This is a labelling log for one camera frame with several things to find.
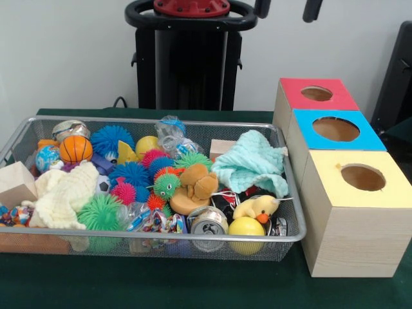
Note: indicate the clear mesh bin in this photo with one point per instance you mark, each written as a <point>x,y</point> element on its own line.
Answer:
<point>291,248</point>

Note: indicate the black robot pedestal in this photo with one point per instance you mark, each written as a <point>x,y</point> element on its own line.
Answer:
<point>187,71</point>

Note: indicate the dark green table cloth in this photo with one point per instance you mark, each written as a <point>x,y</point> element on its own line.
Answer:
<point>193,283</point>

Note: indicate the brown plush toy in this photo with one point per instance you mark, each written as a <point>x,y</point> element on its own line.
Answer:
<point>193,193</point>

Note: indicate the plain wooden block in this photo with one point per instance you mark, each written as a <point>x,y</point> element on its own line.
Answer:
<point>16,183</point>

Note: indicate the yellow ball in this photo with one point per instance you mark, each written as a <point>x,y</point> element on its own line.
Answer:
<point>246,230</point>

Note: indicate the green spiky ball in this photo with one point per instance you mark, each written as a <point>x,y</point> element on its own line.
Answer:
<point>100,214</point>

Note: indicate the blue spiky ball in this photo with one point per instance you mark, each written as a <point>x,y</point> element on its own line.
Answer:
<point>111,138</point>

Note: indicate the wooden box with three holes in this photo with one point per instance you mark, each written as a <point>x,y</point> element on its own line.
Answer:
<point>347,225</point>

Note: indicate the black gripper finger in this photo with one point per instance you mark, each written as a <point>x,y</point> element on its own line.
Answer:
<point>313,9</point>
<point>262,8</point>

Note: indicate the silver soda can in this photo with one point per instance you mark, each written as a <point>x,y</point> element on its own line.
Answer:
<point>207,225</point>

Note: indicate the orange toy basketball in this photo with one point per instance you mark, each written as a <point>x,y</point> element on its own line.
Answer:
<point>76,149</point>

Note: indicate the mint green cloth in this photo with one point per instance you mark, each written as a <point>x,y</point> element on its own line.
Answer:
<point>251,164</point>

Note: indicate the yellow rubber duck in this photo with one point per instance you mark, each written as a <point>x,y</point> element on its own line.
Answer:
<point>257,207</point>

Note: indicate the cream knitted cloth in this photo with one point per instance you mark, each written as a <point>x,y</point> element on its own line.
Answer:
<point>61,193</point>

